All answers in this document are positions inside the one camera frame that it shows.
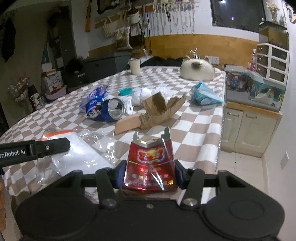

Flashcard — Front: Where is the red cigarette pack wrapper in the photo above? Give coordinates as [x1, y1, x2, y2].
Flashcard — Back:
[122, 127, 177, 193]

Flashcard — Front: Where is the clear plastic bag orange strip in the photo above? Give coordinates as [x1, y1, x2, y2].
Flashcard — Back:
[37, 128, 118, 185]

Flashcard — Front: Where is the crushed blue soda can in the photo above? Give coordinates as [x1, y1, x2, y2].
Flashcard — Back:
[86, 97, 125, 122]

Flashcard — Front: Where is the torn brown cardboard piece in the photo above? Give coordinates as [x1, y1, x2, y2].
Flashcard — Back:
[114, 92, 186, 135]

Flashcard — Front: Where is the white tissue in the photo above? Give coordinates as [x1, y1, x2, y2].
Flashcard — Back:
[132, 87, 152, 106]

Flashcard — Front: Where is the blue purple plastic bag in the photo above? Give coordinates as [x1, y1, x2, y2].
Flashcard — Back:
[79, 84, 108, 113]

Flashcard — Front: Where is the light blue tissue pack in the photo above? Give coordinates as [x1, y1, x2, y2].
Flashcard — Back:
[190, 81, 224, 106]

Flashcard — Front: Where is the person left hand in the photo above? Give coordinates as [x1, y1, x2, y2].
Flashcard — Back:
[0, 181, 6, 232]

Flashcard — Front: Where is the checkered tablecloth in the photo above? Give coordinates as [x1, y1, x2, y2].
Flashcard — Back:
[0, 66, 226, 204]

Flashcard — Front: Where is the cream floor cabinet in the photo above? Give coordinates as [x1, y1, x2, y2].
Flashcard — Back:
[221, 101, 282, 158]

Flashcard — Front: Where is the white cat plush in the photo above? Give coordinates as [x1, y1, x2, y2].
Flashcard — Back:
[180, 56, 215, 81]

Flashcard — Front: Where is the dark storage box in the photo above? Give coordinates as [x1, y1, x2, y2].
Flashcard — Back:
[62, 52, 132, 87]

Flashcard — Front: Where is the cream cup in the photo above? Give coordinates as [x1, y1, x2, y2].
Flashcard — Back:
[128, 58, 141, 75]

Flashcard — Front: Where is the hanging tote bag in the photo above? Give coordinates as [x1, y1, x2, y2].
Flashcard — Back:
[115, 11, 132, 51]

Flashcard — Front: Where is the white drawer unit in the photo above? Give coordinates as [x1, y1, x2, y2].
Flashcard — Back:
[256, 43, 290, 86]

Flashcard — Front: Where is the dark window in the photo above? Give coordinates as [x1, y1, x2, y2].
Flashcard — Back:
[210, 0, 266, 33]

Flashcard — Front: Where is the white wall socket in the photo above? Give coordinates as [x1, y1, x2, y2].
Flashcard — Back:
[280, 152, 289, 170]

